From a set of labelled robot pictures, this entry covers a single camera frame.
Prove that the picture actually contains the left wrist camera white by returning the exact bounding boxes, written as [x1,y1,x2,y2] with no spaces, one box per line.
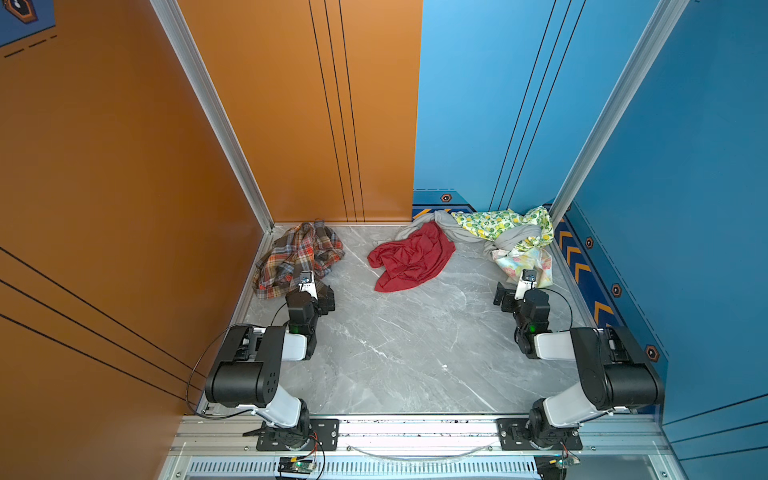
[297,270,318,300]

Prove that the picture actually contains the aluminium front rail frame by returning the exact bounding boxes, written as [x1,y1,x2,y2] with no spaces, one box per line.
[159,414,686,479]

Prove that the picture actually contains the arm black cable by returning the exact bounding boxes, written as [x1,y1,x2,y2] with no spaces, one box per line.
[542,286,575,330]
[184,326,256,420]

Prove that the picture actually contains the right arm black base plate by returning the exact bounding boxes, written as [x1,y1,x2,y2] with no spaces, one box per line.
[495,417,583,451]

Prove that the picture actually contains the grey white cloth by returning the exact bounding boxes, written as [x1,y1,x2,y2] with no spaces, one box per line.
[393,206,554,254]

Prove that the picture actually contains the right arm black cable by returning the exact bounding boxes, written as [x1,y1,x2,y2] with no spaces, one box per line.
[542,286,575,330]

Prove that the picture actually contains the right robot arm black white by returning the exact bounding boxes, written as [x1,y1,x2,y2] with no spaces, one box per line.
[493,284,664,453]

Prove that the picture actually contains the yellow green lemon print cloth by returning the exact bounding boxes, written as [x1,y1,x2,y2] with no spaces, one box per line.
[451,206,554,252]

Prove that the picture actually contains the right circuit board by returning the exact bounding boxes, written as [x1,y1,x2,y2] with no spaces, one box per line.
[534,456,581,480]

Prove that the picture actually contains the right aluminium corner post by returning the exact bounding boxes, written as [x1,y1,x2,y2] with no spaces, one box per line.
[550,0,689,224]

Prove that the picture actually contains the left green circuit board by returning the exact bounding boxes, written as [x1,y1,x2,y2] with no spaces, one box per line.
[276,457,319,479]

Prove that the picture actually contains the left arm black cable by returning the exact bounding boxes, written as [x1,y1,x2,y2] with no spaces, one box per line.
[184,326,256,420]

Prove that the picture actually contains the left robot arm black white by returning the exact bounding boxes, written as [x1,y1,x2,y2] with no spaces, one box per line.
[204,281,335,451]

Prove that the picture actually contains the pastel floral cloth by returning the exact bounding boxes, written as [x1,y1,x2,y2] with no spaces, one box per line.
[491,248,553,287]

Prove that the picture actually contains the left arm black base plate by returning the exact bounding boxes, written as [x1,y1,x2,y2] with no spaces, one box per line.
[256,418,340,452]

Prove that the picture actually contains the plaid brown red cloth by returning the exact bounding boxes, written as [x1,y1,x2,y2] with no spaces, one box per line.
[252,221,345,299]

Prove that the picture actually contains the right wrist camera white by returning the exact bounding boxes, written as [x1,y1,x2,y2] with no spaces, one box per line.
[514,269,537,300]

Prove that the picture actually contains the left aluminium corner post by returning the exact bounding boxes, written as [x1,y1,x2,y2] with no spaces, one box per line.
[149,0,274,233]

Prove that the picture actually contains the aluminium corner post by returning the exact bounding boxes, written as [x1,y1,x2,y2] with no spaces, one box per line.
[149,0,274,233]
[550,0,689,224]

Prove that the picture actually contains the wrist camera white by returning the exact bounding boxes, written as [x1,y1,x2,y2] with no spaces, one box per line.
[297,270,318,300]
[514,269,537,300]

